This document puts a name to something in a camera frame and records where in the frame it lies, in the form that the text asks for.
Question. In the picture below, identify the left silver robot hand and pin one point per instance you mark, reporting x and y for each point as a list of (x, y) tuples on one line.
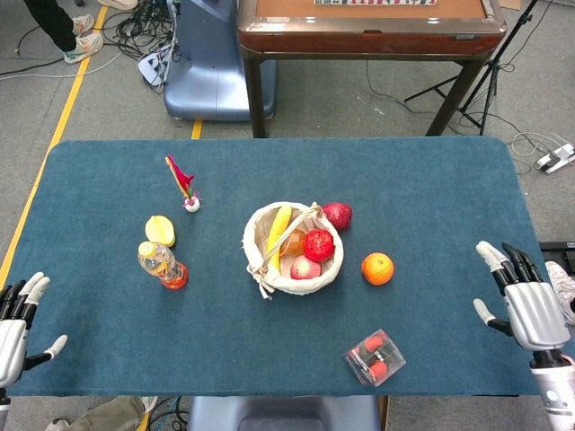
[(11, 345)]

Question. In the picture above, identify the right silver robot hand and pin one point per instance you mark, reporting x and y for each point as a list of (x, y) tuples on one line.
[(534, 314)]

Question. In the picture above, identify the orange fruit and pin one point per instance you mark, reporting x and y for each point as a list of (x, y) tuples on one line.
[(377, 268)]

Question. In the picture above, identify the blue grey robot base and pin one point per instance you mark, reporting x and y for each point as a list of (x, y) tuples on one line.
[(215, 67)]

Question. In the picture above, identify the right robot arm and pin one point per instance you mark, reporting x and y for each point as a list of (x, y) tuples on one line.
[(554, 390)]

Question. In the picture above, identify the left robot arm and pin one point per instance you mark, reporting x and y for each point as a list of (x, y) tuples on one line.
[(2, 410)]

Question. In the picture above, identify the red textured fruit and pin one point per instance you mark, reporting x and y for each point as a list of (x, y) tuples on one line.
[(318, 245)]

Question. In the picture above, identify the white woven basket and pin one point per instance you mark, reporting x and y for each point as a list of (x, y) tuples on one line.
[(265, 233)]

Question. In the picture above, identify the pink white shoe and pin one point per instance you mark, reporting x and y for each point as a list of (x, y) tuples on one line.
[(561, 287)]

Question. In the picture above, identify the white power strip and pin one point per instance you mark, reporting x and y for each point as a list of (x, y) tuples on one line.
[(153, 65), (555, 158)]

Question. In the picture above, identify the clear box with red items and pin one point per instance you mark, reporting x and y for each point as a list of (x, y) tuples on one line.
[(375, 357)]

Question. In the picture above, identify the orange drink plastic bottle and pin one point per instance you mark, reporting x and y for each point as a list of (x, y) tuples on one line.
[(162, 265)]

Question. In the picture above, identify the blue table cloth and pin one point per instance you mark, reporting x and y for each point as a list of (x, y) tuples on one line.
[(224, 341)]

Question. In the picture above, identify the dark red pomegranate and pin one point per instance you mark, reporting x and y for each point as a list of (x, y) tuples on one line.
[(338, 214)]

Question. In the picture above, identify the pink peach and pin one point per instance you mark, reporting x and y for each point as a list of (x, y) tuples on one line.
[(305, 269)]

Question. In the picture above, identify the red feather shuttlecock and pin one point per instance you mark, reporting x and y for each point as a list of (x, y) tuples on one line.
[(184, 184)]

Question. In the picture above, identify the black tripod stand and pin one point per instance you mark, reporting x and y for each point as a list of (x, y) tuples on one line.
[(489, 72)]

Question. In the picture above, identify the blue grey robot body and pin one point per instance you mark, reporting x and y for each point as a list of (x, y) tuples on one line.
[(284, 413)]

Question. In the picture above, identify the yellow banana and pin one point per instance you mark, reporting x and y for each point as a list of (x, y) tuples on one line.
[(276, 233)]

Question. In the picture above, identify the white sneaker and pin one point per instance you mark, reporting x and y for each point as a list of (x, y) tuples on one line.
[(85, 47), (83, 23)]

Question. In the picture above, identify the person leg black trousers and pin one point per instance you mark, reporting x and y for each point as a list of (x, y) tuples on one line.
[(54, 20)]

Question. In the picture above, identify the brown mahjong table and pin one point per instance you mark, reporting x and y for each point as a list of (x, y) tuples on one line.
[(368, 27)]

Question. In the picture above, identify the beige sneaker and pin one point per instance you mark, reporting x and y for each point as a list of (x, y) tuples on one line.
[(117, 3)]

